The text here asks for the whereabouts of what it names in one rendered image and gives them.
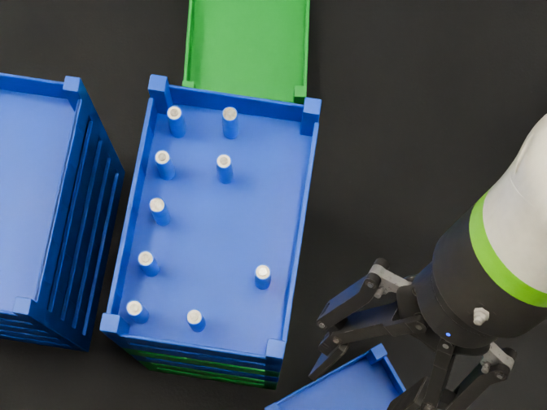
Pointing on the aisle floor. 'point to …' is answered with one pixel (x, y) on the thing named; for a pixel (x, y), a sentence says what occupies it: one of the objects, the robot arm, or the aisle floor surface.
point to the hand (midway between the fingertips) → (365, 381)
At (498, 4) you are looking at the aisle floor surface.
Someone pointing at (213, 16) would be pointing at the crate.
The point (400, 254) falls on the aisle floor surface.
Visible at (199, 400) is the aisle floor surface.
